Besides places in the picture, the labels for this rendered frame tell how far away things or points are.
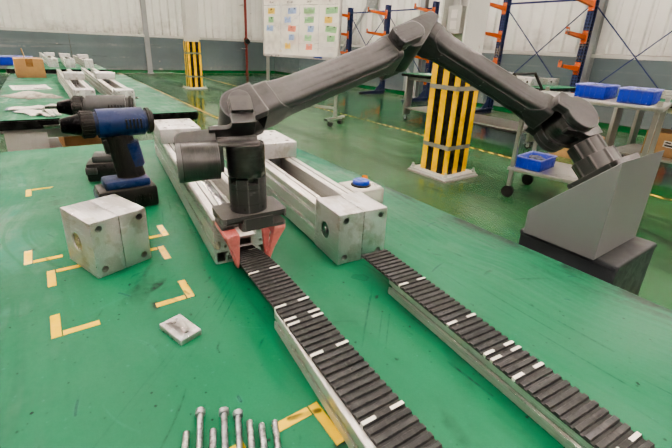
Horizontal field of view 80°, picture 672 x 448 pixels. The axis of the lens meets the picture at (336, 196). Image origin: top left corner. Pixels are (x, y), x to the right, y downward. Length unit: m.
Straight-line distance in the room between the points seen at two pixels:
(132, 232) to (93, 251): 0.06
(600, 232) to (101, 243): 0.87
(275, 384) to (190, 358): 0.11
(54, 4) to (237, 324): 15.12
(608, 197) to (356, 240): 0.47
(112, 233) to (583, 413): 0.66
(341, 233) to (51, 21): 15.03
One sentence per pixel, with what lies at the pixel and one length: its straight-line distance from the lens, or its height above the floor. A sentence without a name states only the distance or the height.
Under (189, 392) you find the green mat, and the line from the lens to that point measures 0.52.
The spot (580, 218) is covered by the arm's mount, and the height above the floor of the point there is 0.85.
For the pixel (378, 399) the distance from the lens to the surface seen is 0.45.
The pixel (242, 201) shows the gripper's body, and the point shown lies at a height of 0.92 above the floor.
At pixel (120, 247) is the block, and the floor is 0.82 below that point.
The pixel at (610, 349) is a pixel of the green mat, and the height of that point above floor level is 0.78.
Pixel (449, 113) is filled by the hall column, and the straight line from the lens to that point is 3.87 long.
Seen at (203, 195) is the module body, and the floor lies 0.86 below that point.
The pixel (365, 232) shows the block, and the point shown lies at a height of 0.83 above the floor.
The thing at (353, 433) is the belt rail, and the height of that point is 0.81.
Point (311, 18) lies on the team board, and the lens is 6.48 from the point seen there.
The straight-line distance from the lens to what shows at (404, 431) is 0.43.
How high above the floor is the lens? 1.14
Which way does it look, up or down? 20 degrees down
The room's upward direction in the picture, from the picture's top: 3 degrees clockwise
